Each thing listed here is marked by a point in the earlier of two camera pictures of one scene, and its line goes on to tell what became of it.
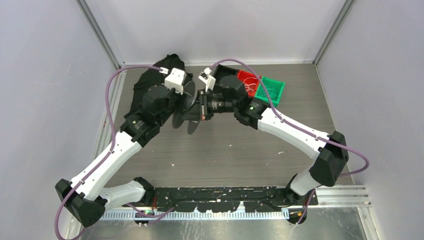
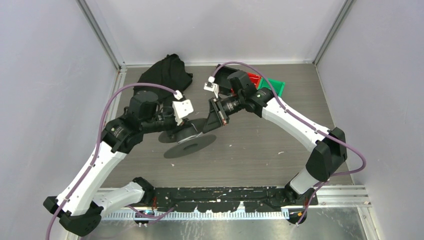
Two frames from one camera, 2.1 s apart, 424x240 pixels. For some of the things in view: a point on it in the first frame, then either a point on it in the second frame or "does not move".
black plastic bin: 222,71 does not move
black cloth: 152,78 does not move
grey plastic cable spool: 188,110 -> 188,139
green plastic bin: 274,88 does not move
